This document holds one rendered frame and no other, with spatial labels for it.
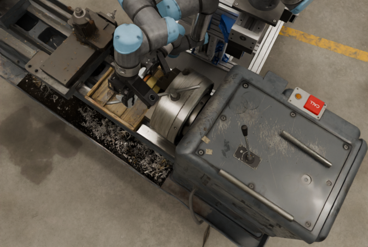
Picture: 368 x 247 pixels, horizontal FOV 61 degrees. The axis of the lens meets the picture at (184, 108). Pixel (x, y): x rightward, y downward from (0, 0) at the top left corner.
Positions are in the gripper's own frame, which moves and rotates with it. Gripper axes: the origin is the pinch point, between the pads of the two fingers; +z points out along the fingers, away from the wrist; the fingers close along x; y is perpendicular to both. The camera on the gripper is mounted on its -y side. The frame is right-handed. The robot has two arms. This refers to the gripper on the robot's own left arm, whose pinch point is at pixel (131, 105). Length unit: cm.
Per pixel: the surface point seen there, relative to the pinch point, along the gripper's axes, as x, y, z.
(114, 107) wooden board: -12.7, 19.6, 38.7
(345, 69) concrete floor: -186, -88, 91
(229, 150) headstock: -7.5, -37.5, 2.0
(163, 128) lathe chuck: -6.1, -11.4, 14.1
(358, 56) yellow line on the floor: -204, -92, 87
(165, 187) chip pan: -6, -21, 76
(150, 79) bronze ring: -21.3, 6.2, 12.5
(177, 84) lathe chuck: -19.1, -7.2, 1.2
